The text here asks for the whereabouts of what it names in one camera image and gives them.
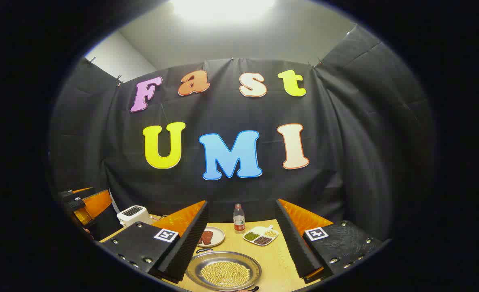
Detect pile of yellow soybeans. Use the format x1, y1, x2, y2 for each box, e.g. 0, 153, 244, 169
200, 262, 251, 287

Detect round white plate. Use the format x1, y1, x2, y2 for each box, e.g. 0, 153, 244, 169
197, 226, 226, 248

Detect clear plastic water bottle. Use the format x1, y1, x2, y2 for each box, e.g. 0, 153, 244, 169
233, 204, 245, 234

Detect ceiling light panel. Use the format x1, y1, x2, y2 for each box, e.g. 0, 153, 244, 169
170, 0, 276, 25

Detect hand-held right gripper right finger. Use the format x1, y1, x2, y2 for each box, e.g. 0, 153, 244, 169
275, 199, 386, 283

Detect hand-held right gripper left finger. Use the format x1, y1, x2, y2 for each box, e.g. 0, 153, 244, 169
100, 200, 209, 283

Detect white toaster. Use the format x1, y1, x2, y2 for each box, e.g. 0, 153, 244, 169
117, 206, 153, 228

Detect white divided dish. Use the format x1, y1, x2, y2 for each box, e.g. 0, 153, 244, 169
243, 225, 279, 247

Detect steel pot with black handles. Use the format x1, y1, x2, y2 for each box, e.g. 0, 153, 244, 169
185, 248, 262, 292

